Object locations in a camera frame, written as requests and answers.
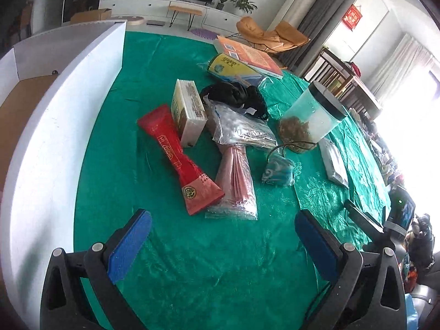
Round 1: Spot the white standing air conditioner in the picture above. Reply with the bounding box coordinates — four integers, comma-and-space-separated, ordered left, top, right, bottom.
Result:
268, 0, 324, 33

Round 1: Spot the white curtain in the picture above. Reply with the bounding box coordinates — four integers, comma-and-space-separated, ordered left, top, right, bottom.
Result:
366, 34, 434, 100

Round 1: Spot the clear plastic zip bag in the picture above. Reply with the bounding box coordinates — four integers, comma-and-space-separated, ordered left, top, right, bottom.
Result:
203, 96, 278, 150

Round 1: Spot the yellow and blue packet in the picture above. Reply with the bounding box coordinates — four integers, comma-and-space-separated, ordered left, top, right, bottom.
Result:
197, 53, 274, 88

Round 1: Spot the black lace cloth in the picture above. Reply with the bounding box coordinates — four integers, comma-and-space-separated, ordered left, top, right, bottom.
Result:
199, 82, 248, 111
241, 85, 270, 122

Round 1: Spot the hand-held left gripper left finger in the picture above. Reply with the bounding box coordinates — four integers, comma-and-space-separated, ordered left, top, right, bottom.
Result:
39, 208, 153, 330

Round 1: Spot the round beige cat scratcher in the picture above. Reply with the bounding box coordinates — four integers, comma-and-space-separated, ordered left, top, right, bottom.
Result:
110, 15, 145, 26

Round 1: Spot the orange lounge chair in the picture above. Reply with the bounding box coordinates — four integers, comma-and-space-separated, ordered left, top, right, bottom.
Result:
236, 16, 310, 56

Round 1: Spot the green satin tablecloth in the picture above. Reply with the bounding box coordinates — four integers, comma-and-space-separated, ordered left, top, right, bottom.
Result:
74, 31, 392, 330

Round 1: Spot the pink packet in clear bag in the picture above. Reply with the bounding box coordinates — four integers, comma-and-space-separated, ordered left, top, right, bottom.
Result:
205, 144, 258, 221

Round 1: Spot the red foil packet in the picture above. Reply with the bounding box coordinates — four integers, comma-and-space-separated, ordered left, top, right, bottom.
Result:
137, 104, 226, 216

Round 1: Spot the grey curtain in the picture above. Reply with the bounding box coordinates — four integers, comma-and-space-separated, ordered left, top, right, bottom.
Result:
282, 0, 360, 76

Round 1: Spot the blue face mask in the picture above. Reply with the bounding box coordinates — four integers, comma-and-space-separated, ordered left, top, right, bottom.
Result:
261, 142, 299, 188

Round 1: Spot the white television cabinet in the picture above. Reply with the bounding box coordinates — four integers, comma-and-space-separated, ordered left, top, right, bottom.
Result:
99, 0, 248, 33

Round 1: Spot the yellow and white carton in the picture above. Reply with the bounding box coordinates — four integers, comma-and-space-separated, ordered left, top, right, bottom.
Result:
171, 79, 208, 148

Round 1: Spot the brown cardboard box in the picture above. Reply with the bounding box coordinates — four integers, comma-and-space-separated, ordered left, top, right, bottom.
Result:
70, 7, 113, 24

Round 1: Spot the red wall hanging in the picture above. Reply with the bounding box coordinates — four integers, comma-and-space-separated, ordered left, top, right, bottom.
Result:
342, 4, 362, 32

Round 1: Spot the orange book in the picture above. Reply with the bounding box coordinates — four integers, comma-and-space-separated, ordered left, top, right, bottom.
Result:
213, 35, 284, 78

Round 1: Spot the purple floor mat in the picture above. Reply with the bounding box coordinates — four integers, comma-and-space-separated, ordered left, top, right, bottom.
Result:
190, 27, 219, 38

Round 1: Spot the wooden crib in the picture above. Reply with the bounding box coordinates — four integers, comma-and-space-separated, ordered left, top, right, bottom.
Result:
304, 47, 382, 114

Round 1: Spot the large green potted plant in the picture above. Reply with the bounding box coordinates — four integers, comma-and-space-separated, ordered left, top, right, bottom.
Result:
230, 0, 258, 13

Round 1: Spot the white cardboard box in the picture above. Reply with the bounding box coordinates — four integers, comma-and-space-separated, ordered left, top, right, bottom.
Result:
0, 20, 128, 317

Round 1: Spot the person's right hand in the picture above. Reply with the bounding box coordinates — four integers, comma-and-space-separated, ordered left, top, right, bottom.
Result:
407, 213, 435, 269

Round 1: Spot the white packet with barcode label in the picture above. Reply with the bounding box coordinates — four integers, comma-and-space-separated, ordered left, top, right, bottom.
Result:
319, 137, 349, 189

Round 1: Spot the wooden dining chair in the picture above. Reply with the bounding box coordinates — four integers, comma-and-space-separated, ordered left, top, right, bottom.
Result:
19, 2, 35, 42

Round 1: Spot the wooden bench with metal legs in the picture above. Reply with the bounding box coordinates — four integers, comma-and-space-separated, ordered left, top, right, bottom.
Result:
168, 1, 203, 31

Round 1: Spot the clear jar with black lid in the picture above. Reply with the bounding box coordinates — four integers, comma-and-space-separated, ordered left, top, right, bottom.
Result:
278, 81, 348, 153

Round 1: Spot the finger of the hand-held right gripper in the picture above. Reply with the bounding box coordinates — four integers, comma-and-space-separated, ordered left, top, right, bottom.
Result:
345, 199, 384, 238

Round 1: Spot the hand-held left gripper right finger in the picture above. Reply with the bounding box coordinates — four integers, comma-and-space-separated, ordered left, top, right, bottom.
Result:
295, 209, 408, 330

